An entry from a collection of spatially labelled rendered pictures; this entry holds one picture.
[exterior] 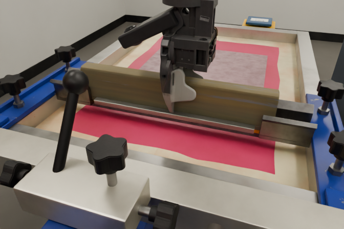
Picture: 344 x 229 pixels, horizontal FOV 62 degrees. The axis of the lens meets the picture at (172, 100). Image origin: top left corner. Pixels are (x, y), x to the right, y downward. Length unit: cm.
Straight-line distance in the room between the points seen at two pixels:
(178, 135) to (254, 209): 26
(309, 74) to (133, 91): 44
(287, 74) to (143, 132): 45
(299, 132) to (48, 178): 39
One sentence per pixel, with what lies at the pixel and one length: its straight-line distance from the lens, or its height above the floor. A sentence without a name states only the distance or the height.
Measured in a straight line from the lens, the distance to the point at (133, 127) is 58.
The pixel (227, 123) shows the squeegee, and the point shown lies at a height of 99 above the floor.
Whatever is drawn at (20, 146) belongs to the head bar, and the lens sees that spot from 45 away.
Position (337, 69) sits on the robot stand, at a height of 82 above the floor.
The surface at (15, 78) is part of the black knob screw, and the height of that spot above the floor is 106.
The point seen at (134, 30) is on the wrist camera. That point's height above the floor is 115.
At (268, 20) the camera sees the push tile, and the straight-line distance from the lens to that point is 128.
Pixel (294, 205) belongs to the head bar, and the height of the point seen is 104.
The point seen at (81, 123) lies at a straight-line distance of 62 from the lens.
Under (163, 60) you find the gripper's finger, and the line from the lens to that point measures 48.
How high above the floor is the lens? 130
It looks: 31 degrees down
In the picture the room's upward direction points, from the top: straight up
